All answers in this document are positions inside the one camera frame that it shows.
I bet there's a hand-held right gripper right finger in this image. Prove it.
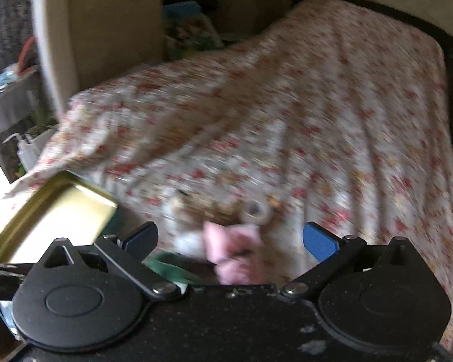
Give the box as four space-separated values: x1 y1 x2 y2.
281 222 419 298

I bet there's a grey round side table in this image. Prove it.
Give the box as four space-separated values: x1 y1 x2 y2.
0 64 46 140

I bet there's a white tape roll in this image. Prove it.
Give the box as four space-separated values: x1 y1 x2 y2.
239 196 274 224

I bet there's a pink cloth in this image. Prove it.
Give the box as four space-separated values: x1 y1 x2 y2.
203 222 265 285

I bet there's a floral bed sheet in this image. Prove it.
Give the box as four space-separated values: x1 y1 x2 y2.
4 0 453 351

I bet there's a cream lace cloth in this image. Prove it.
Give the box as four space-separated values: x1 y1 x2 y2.
172 190 246 224

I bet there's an orange tube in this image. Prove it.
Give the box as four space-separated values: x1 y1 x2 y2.
17 37 36 74

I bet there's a grey patterned curtain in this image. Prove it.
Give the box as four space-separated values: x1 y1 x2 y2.
0 0 38 84

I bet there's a white fluffy cloth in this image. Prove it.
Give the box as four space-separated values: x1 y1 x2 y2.
162 200 212 262

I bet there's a colourful printed bag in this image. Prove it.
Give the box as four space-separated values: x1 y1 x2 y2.
162 2 224 61

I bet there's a white squeeze bottle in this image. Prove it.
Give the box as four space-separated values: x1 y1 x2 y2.
2 133 42 172

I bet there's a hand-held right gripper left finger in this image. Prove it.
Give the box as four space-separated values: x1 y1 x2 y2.
38 222 182 300

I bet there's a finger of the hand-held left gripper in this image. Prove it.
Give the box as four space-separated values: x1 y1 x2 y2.
0 261 28 287

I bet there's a light blue cloth bundle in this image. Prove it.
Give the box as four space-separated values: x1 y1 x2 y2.
0 64 25 88

